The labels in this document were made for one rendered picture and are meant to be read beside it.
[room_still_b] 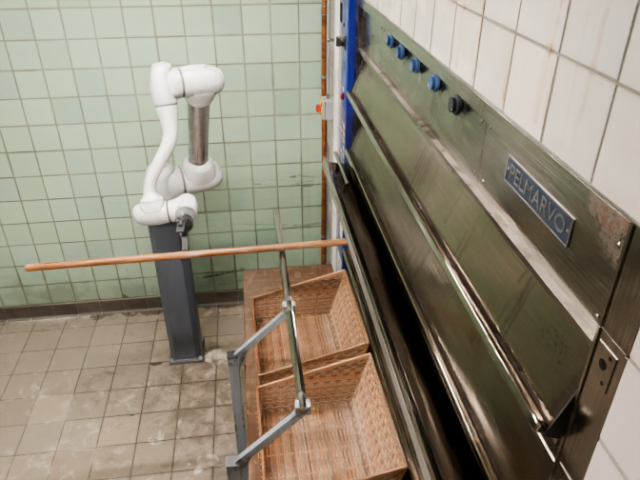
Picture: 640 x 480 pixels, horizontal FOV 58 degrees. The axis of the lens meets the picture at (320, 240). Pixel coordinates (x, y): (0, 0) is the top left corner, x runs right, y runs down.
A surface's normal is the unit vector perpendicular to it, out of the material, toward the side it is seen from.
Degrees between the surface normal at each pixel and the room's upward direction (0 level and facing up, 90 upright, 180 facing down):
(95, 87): 90
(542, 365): 70
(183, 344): 90
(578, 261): 90
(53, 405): 0
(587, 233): 90
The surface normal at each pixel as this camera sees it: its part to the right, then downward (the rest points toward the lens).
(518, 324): -0.93, -0.23
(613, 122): -0.99, 0.07
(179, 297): 0.15, 0.51
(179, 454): 0.00, -0.85
